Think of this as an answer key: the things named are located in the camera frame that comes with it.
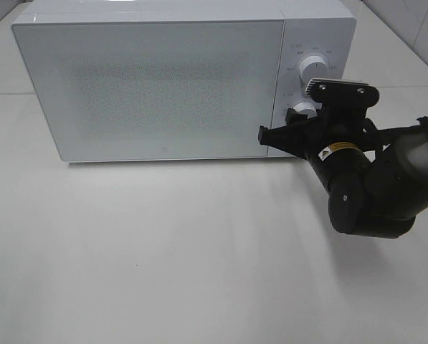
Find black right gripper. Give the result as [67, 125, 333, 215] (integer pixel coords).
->
[258, 78, 379, 193]

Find white microwave oven body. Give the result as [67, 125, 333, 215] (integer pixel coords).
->
[11, 1, 356, 158]

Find white timer knob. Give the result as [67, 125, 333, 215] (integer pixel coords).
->
[293, 102, 317, 118]

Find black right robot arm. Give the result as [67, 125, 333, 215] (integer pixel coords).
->
[258, 78, 428, 239]

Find upper white power knob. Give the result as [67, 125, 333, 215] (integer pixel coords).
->
[298, 53, 330, 84]

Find white microwave door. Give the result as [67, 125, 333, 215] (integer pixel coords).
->
[13, 21, 283, 163]

